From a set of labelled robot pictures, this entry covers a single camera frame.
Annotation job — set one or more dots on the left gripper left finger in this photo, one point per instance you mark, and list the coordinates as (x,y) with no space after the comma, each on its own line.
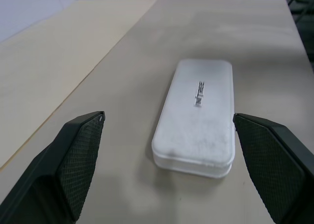
(49,170)

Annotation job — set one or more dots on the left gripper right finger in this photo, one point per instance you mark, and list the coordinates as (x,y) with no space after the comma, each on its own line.
(274,165)

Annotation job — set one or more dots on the white plastic pencil case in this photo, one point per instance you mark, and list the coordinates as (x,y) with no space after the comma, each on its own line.
(196,120)

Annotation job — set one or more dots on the black metal stand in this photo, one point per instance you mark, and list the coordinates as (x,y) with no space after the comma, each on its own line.
(303,15)

